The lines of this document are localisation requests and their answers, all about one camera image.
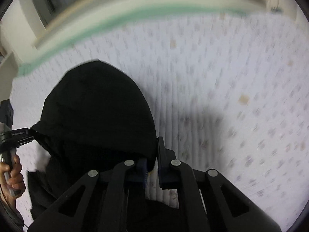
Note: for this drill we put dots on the black hooded jacket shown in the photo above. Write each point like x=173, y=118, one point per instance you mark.
x=95, y=118

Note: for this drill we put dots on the wooden window sill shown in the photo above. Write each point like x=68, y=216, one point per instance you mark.
x=114, y=7

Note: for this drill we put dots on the white floral bed quilt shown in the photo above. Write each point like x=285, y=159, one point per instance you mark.
x=226, y=91

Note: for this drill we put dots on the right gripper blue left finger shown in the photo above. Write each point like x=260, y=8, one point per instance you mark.
x=142, y=176

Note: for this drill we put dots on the white bookshelf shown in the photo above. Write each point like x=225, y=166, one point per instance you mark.
x=20, y=28

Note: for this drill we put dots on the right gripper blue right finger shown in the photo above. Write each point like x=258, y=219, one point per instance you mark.
x=166, y=171

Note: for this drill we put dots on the person's left hand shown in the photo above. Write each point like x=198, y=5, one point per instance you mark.
x=16, y=182

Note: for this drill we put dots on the green bed sheet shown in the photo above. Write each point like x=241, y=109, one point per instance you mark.
x=108, y=29

